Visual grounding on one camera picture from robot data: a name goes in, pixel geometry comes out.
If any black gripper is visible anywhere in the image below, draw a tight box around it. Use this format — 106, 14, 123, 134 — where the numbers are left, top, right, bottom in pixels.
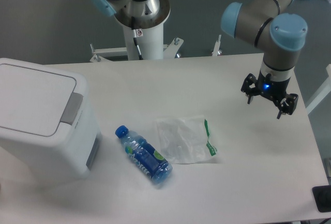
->
241, 61, 298, 120

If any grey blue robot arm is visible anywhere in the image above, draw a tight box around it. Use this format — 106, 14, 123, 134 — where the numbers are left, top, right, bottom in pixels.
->
220, 0, 308, 116

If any white trash can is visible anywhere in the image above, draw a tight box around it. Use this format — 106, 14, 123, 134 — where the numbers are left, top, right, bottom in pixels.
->
1, 58, 101, 181

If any clear plastic wrapper bag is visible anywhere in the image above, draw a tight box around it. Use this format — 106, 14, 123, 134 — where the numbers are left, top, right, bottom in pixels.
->
155, 115, 218, 165

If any black device at edge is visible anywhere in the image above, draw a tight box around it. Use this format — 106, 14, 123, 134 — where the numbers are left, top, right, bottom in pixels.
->
312, 185, 330, 213

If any blue plastic water bottle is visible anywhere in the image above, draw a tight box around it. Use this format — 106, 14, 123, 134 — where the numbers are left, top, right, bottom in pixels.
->
115, 125, 173, 184

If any white frame at right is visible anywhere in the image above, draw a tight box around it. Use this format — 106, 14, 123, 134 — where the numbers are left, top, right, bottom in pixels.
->
306, 64, 330, 115

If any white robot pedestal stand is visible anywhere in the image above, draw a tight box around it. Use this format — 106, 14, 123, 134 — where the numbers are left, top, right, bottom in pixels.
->
89, 19, 223, 63

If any black cable on pedestal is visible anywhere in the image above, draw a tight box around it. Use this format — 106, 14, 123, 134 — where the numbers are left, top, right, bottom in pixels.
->
130, 17, 144, 61

